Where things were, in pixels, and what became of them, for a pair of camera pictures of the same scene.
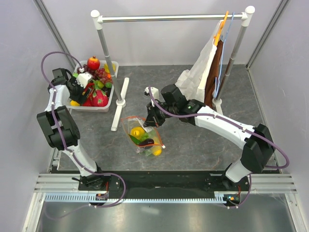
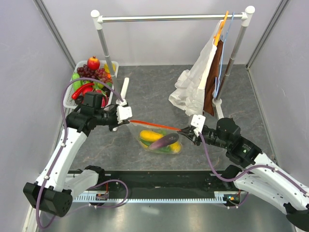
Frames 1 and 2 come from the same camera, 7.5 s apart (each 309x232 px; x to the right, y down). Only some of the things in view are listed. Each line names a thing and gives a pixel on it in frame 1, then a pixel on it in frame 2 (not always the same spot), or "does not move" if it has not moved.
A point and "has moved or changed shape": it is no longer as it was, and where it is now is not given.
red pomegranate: (93, 63) does not move
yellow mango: (157, 152) to (175, 147)
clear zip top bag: (146, 140) has moved or changed shape
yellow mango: (74, 103) to (148, 135)
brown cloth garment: (213, 73) does not move
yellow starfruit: (106, 68) does not move
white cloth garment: (192, 83) does not move
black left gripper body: (76, 94) to (107, 117)
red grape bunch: (101, 74) does not move
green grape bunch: (144, 136) to (165, 149)
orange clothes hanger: (217, 36) does not move
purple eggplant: (146, 141) to (170, 138)
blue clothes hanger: (216, 94) does not move
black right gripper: (152, 119) to (188, 132)
